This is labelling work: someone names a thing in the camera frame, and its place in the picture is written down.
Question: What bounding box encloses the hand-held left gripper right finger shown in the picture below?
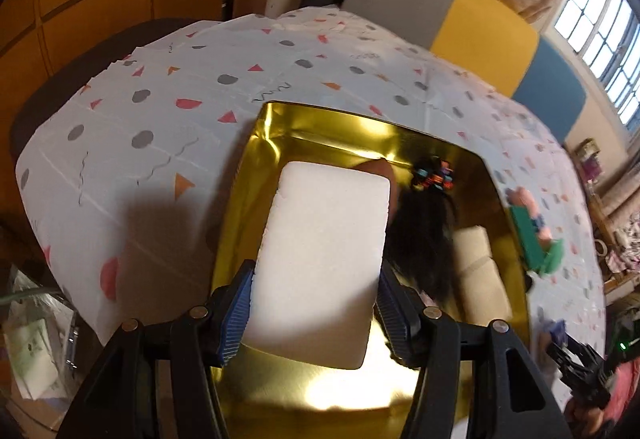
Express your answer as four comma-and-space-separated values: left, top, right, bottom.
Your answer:
375, 264, 571, 439

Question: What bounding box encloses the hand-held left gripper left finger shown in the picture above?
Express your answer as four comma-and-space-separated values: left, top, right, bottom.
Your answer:
57, 259, 257, 439

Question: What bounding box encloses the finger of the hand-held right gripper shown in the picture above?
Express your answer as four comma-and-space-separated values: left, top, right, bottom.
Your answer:
546, 341, 581, 385
575, 341, 608, 372

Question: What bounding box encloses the black hair piece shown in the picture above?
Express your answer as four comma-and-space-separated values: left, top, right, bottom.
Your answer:
387, 192, 458, 300

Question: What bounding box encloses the white sponge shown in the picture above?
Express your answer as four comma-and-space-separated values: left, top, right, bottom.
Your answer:
241, 160, 392, 370

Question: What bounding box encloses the mint green round object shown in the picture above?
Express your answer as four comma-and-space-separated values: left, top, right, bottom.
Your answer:
542, 239, 566, 276

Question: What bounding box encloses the gold tin box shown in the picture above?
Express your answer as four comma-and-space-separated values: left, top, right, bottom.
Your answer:
207, 100, 532, 439

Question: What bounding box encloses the colourful beaded scrunchie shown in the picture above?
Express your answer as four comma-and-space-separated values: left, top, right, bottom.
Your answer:
410, 156, 456, 192

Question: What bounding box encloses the person's right hand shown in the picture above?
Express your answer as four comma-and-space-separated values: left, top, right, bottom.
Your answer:
565, 401, 616, 439

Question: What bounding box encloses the wooden side shelf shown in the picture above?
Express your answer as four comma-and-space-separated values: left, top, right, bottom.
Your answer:
570, 139, 640, 305

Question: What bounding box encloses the purple box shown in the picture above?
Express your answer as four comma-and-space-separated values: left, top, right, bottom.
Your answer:
580, 152, 603, 182

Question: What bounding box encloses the clear plastic bag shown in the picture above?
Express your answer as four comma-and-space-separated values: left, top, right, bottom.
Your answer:
5, 319, 66, 400

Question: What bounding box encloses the patterned white tablecloth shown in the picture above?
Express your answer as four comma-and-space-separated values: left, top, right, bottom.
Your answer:
15, 6, 608, 439

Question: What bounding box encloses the grey yellow blue headboard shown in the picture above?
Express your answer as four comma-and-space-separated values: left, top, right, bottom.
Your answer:
342, 0, 587, 145

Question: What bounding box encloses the barred window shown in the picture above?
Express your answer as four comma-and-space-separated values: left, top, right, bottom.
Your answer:
552, 0, 640, 125

